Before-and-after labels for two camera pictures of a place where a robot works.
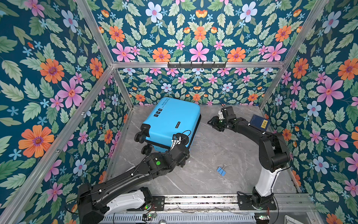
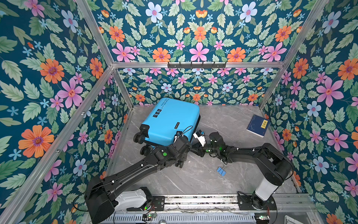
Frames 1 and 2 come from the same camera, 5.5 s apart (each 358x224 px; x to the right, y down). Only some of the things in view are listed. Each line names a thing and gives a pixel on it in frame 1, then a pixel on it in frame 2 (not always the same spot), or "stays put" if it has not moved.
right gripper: x=213 y=122 -> x=199 y=149
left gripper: x=185 y=159 stays put
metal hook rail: x=196 y=66 stays put
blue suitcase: x=169 y=117 stays put
